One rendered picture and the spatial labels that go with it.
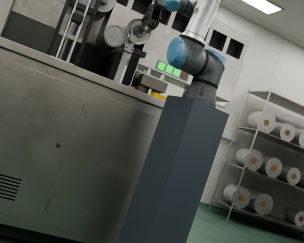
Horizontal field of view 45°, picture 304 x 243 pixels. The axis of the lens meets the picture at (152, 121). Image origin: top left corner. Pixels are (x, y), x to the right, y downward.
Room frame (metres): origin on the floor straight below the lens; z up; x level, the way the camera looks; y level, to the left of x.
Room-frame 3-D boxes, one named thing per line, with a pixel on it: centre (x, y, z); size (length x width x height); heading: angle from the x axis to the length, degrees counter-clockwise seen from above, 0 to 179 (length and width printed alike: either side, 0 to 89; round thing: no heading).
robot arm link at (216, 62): (1.56, -0.16, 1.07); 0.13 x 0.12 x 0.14; 119
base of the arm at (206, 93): (1.57, -0.16, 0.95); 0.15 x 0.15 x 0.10
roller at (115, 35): (2.15, 0.39, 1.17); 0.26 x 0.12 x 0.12; 19
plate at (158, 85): (2.28, 0.12, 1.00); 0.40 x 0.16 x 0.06; 19
